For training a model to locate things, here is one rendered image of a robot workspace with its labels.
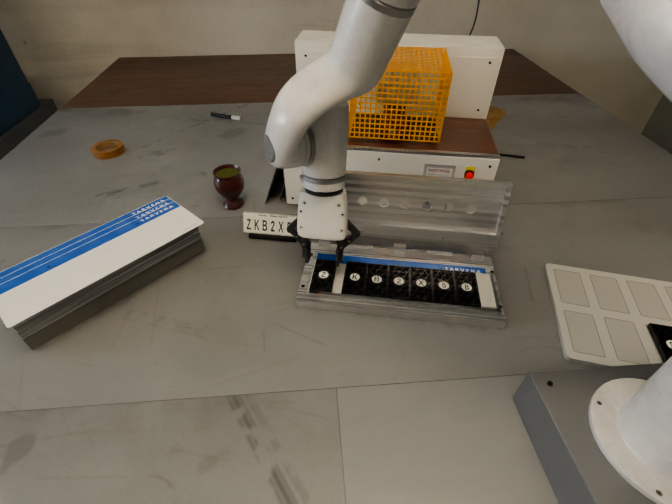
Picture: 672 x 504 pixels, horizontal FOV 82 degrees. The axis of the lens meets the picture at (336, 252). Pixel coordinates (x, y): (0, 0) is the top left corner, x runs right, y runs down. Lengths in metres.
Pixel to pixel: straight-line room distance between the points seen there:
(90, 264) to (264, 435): 0.49
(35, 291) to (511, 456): 0.89
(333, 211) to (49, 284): 0.57
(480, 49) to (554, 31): 1.80
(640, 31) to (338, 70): 0.34
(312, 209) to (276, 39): 1.88
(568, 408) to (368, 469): 0.32
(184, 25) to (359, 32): 2.09
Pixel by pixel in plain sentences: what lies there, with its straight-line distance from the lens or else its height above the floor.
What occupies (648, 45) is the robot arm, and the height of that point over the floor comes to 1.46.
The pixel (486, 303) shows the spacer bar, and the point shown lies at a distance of 0.87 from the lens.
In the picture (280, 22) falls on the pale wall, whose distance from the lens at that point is 2.53.
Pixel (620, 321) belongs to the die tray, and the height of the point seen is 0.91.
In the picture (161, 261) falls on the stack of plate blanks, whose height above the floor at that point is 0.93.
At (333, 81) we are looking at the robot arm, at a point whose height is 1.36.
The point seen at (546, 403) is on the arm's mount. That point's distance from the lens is 0.71.
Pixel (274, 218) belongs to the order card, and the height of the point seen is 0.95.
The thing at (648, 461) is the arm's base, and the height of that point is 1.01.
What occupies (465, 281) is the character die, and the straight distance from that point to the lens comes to 0.91.
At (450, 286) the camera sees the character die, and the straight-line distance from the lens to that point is 0.88.
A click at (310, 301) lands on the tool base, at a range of 0.83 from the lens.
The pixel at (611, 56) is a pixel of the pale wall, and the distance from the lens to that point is 3.23.
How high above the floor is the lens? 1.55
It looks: 42 degrees down
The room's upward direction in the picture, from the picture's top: straight up
